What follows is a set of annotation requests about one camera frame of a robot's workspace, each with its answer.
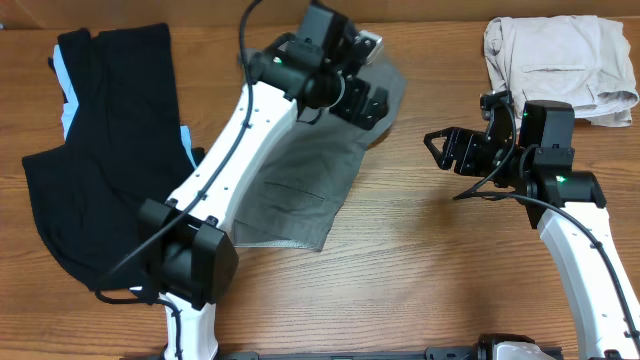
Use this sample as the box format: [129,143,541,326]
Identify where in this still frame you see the grey shorts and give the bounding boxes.
[232,54,407,251]

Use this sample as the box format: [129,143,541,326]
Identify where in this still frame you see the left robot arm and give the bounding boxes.
[138,2,388,359]

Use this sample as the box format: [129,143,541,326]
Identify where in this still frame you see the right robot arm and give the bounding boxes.
[424,91,639,359]

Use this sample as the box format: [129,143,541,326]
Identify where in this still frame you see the folded beige shorts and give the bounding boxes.
[483,15,639,127]

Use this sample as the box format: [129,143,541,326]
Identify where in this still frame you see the black garment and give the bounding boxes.
[22,23,194,290]

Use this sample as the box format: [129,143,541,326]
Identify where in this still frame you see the light blue garment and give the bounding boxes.
[48,45,197,167]

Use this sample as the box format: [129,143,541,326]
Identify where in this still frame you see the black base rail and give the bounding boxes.
[119,333,566,360]

